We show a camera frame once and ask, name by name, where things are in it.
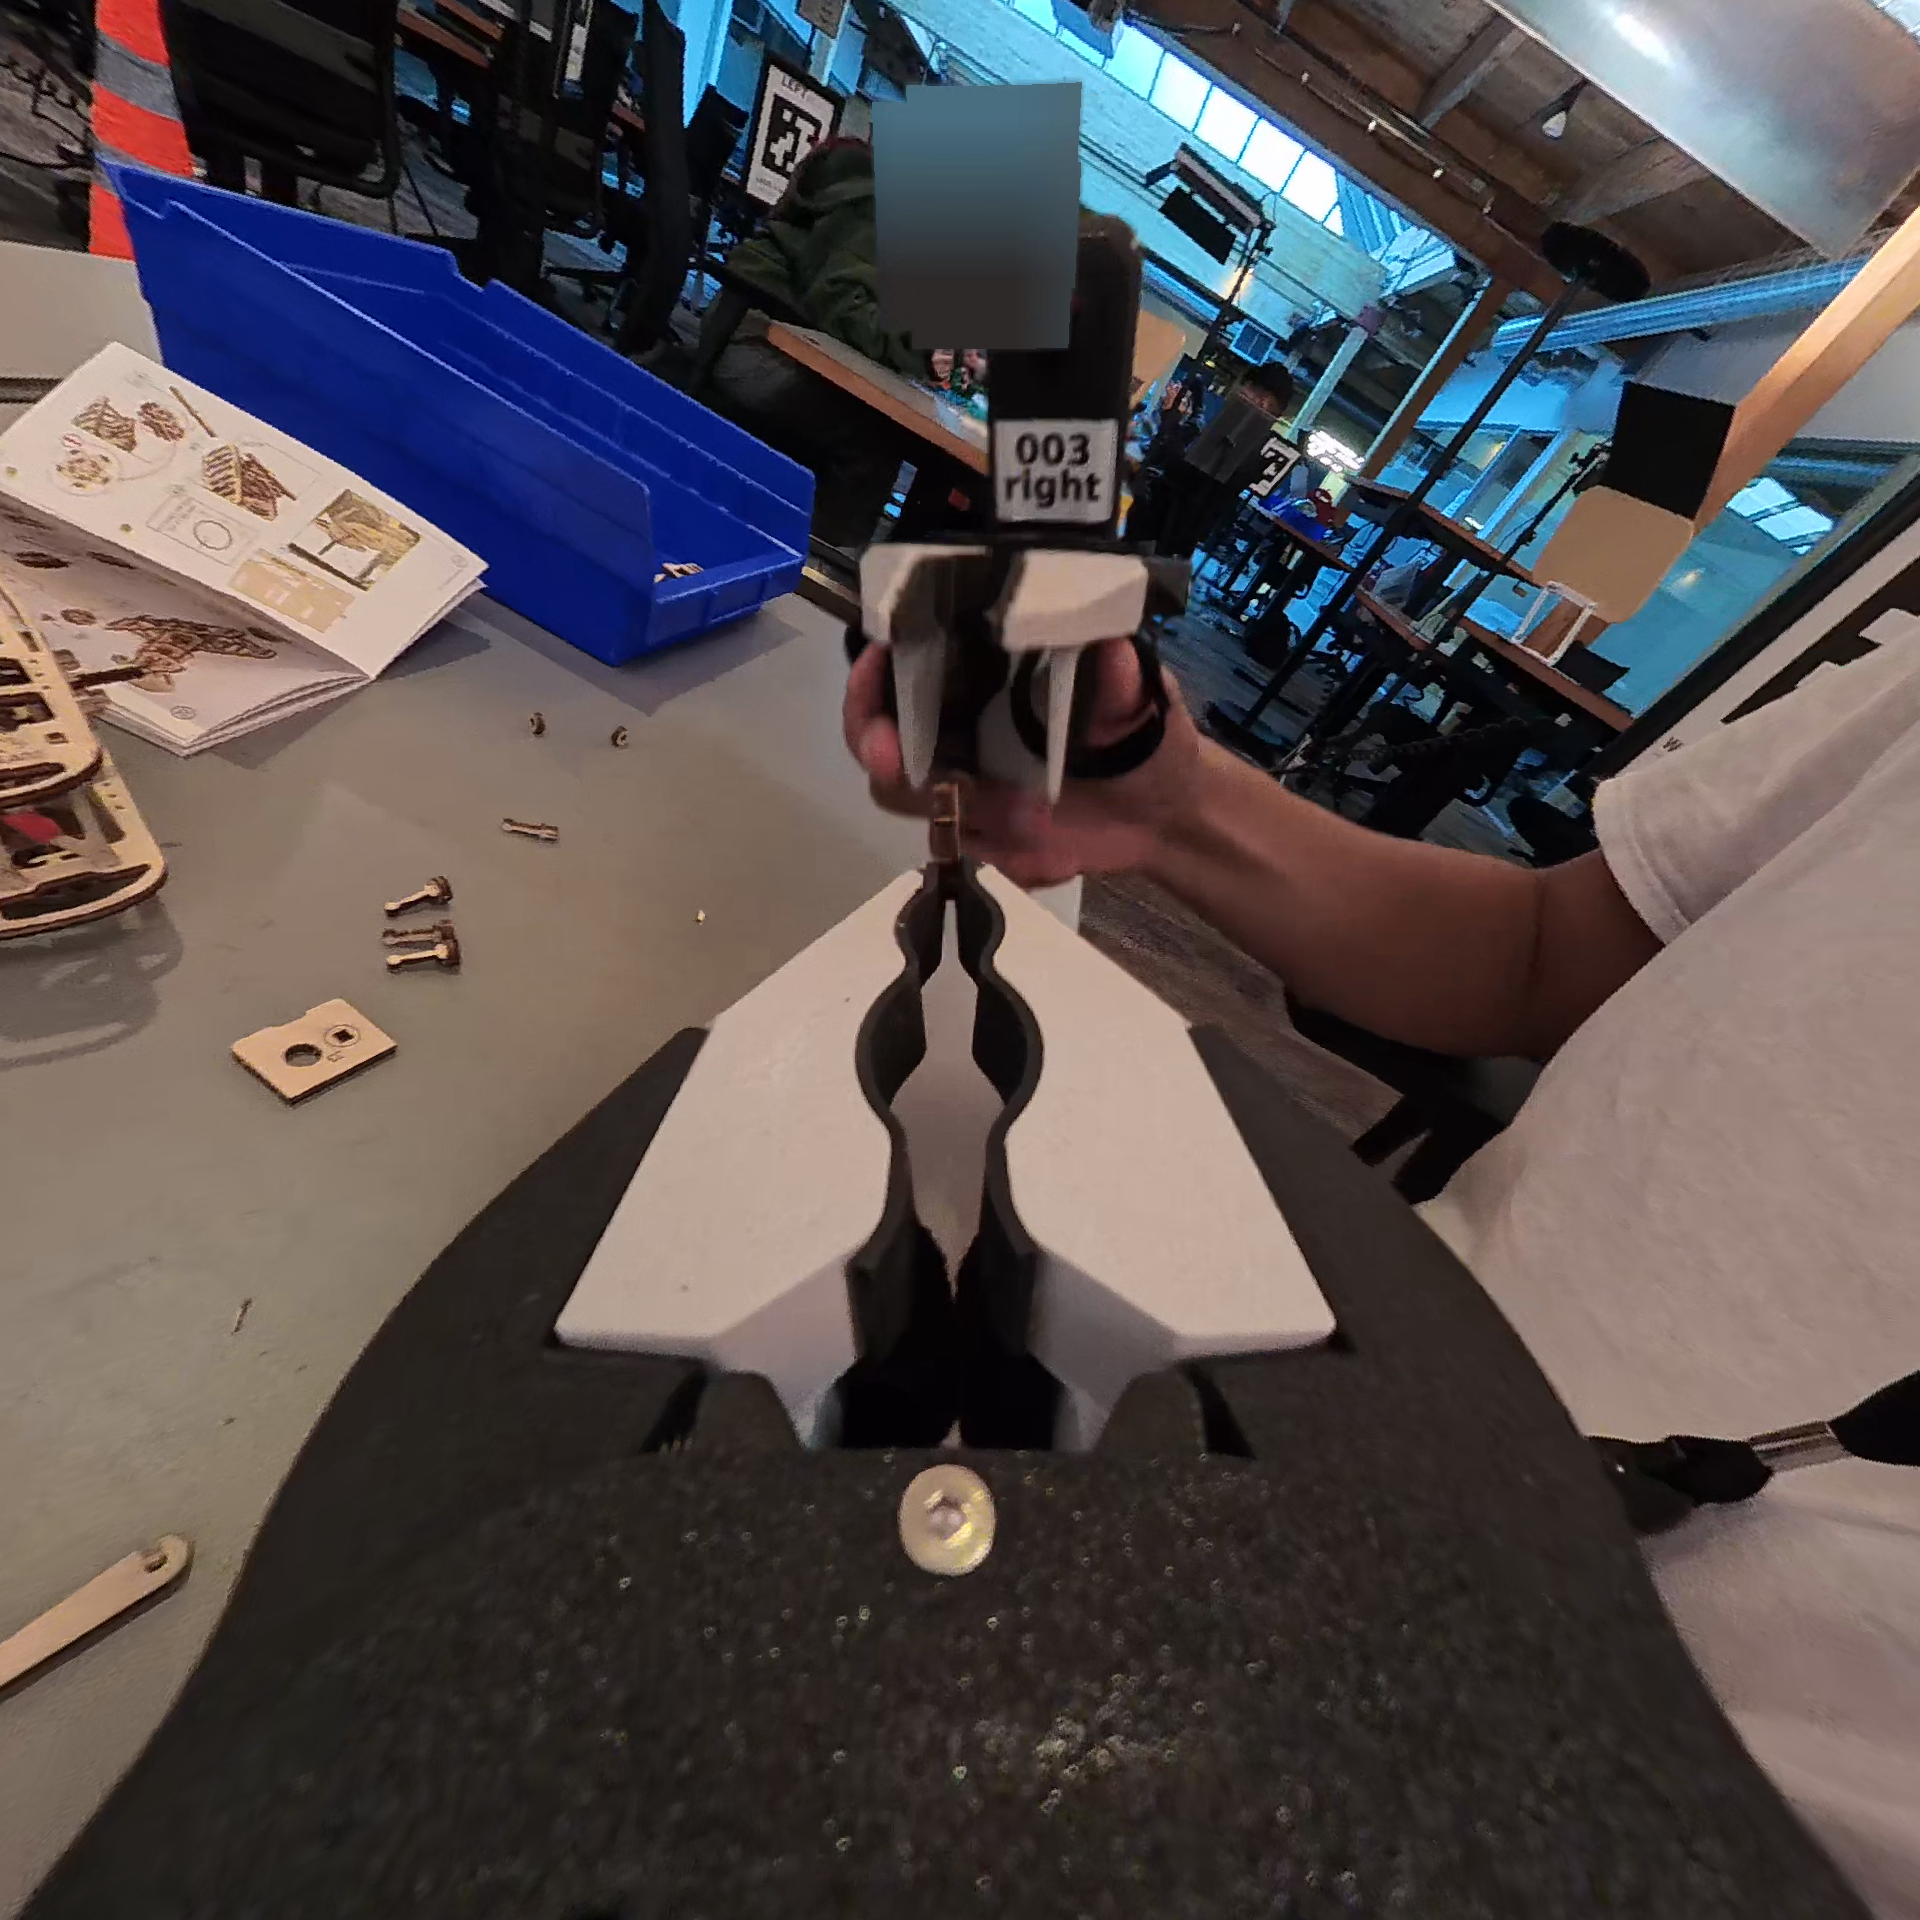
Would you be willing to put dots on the wooden biplane model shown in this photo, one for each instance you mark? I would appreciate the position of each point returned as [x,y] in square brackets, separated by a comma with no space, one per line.
[60,811]

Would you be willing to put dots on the person's right hand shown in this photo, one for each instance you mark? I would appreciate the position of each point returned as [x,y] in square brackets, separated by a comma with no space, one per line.
[1079,839]

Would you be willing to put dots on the wooden chair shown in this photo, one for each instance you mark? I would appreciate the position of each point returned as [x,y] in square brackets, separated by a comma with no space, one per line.
[1611,547]

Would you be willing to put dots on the grey desk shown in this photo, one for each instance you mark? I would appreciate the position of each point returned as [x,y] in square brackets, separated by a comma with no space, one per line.
[599,901]

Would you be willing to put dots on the person's white shirt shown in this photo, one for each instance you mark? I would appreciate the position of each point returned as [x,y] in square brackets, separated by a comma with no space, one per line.
[1723,1126]

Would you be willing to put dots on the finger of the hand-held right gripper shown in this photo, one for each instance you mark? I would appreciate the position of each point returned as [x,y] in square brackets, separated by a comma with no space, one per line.
[915,593]
[1079,600]

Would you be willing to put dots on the long wooden strip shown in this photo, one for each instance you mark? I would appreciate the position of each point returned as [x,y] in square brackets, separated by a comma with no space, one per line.
[89,1613]

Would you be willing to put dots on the rectangular wooden plate with holes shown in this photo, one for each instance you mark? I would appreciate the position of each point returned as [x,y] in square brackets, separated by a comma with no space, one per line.
[315,1051]

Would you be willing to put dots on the instruction booklet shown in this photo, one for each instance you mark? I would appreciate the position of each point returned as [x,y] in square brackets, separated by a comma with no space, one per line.
[224,541]

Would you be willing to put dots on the wooden table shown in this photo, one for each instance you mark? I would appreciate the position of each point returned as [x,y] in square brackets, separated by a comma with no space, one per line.
[886,390]

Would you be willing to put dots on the small wooden part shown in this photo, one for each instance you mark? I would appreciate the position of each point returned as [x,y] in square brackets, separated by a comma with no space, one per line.
[945,825]

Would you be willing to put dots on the marker tag sign board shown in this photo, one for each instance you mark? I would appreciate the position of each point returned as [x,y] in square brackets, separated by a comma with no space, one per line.
[792,133]

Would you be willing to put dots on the orange striped cone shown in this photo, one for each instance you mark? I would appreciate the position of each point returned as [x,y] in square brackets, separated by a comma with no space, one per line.
[135,136]

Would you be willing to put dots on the person's right forearm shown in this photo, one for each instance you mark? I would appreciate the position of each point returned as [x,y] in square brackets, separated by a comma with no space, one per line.
[1395,931]

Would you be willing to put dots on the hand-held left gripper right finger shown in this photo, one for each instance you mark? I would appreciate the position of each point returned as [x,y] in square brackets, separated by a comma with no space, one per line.
[1155,1200]

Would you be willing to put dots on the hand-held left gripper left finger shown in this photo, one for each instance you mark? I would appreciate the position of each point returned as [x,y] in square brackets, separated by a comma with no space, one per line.
[734,1200]

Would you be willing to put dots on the black office chair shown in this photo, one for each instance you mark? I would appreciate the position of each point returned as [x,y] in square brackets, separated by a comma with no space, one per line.
[284,89]

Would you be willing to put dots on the studio light panel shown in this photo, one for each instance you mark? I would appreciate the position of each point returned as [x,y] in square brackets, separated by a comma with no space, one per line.
[1208,201]

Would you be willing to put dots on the blue plastic bin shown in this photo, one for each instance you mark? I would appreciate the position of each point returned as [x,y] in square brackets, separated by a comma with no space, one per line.
[450,390]

